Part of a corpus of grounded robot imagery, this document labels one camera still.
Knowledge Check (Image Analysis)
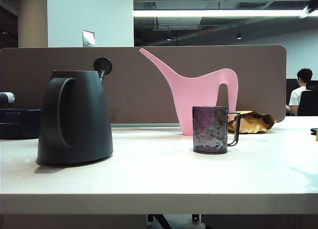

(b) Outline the textured glass cup with handle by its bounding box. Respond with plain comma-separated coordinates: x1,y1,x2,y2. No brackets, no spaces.
192,105,241,154

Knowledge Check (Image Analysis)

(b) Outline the black electric kettle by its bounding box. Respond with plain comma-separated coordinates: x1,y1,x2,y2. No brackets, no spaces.
36,57,114,165

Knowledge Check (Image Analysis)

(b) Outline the brown desk partition panel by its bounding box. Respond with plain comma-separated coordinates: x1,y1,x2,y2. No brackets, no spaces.
0,44,288,124

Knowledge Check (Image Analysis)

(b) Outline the pink plastic watering can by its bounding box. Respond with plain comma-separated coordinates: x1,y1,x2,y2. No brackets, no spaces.
139,48,239,136

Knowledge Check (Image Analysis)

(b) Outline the yellow potato chip bag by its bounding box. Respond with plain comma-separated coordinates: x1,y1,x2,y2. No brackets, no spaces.
227,110,277,135

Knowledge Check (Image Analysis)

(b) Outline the long ceiling light strip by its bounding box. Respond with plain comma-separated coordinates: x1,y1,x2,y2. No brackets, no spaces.
133,9,309,17

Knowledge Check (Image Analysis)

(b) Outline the black computer monitor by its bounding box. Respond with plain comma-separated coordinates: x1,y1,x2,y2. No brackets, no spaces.
286,78,300,108

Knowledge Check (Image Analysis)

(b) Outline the seated person in white shirt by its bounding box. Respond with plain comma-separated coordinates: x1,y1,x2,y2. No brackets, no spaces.
285,68,314,116

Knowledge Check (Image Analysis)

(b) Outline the black flat box stack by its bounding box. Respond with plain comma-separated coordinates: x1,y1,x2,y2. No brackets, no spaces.
0,107,42,140

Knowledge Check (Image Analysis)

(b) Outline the black office chair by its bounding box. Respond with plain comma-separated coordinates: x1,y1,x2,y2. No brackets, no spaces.
297,84,318,117

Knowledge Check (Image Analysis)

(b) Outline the white and black cylinder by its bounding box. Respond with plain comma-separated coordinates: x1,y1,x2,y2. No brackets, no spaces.
0,91,15,106

